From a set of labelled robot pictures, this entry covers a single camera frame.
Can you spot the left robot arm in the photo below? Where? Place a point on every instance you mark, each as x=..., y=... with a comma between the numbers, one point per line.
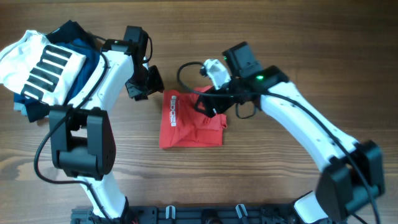
x=80, y=136

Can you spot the blue folded shirt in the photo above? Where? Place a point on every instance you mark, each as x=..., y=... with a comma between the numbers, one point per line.
x=84, y=68

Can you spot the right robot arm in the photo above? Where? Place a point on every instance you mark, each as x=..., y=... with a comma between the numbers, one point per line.
x=351, y=172

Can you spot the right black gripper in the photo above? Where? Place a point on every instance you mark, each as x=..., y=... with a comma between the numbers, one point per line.
x=218, y=106

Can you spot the red printed t-shirt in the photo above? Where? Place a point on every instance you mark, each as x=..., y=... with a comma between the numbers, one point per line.
x=182, y=126

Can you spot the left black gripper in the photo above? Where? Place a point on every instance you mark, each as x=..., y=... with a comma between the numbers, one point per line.
x=156, y=84

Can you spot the white black striped folded shirt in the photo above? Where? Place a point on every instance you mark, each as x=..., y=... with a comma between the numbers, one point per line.
x=40, y=68

